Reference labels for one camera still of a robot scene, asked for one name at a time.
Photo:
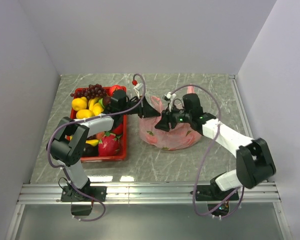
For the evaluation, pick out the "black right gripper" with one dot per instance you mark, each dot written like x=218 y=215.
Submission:
x=167 y=117

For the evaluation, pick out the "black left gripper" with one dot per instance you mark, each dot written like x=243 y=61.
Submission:
x=146 y=111

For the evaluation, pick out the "pink plastic bag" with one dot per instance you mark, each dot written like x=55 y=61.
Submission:
x=181 y=137

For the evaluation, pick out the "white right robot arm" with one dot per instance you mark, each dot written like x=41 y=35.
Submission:
x=254 y=162

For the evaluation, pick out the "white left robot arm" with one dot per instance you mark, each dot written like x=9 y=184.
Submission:
x=67 y=143

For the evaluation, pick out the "red fake apple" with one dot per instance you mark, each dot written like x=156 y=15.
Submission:
x=114 y=88

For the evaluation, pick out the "dark purple fake mangosteen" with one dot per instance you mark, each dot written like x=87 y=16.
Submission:
x=106 y=101

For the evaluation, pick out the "pink fake dragon fruit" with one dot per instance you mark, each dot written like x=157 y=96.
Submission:
x=108 y=145

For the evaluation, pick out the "yellow fake star fruit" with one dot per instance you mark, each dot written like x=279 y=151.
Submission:
x=95 y=107

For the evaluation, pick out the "red fake grapes bunch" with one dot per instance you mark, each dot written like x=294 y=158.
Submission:
x=91 y=92

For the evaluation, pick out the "yellow fake banana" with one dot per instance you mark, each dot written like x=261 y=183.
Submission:
x=92 y=142

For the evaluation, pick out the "yellow fake lemon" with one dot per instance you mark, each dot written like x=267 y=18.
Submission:
x=84 y=114
x=79 y=103

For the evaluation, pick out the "dark fake passion fruit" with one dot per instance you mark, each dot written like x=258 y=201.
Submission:
x=90 y=151

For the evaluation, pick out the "red plastic tray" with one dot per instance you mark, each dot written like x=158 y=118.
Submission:
x=122 y=152

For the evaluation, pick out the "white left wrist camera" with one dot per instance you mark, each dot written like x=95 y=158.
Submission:
x=138 y=89

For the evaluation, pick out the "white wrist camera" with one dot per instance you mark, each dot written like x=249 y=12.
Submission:
x=169 y=96
x=138 y=89

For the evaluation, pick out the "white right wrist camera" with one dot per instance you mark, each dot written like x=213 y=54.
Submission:
x=169 y=96

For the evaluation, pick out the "aluminium mounting rail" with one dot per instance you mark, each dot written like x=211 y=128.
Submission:
x=141 y=193

